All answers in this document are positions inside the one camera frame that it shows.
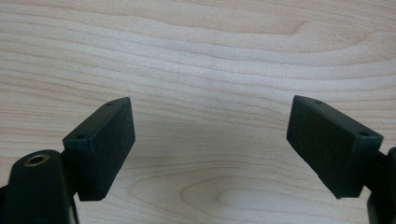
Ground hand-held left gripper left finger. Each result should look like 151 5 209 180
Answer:
62 96 136 203

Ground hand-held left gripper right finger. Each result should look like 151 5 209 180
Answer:
286 94 385 200

